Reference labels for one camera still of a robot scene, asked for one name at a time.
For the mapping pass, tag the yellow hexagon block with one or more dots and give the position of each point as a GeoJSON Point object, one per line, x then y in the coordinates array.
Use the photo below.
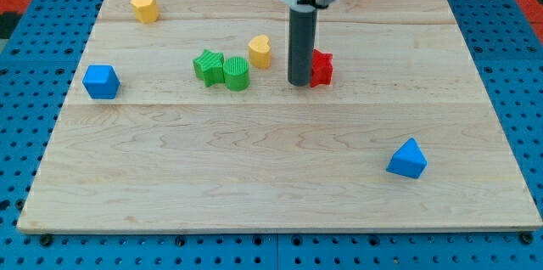
{"type": "Point", "coordinates": [145, 11]}

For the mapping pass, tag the yellow heart block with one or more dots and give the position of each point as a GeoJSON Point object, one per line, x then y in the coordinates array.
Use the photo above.
{"type": "Point", "coordinates": [259, 48]}

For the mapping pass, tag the gray cylindrical pusher tool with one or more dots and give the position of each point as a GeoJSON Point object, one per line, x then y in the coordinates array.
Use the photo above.
{"type": "Point", "coordinates": [301, 38]}

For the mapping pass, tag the green cylinder block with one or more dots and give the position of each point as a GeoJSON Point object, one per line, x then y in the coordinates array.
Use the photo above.
{"type": "Point", "coordinates": [236, 73]}

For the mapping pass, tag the wooden board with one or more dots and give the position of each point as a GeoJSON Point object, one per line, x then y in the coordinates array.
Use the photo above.
{"type": "Point", "coordinates": [170, 155]}

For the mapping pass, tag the green star block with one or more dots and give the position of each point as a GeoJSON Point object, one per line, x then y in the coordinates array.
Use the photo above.
{"type": "Point", "coordinates": [208, 67]}

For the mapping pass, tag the blue cube block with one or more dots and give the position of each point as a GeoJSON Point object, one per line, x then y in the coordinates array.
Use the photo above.
{"type": "Point", "coordinates": [101, 81]}

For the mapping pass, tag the red star block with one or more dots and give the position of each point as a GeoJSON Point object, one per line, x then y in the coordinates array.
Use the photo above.
{"type": "Point", "coordinates": [322, 68]}

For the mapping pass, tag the blue triangle block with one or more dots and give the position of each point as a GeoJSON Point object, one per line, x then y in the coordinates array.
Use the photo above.
{"type": "Point", "coordinates": [408, 160]}

